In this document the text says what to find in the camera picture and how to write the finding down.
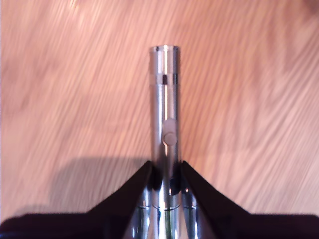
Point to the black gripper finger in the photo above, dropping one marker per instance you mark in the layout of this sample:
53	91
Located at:
209	199
124	199

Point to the silver metallic laser pointer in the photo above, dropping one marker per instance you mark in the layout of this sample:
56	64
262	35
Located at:
162	104

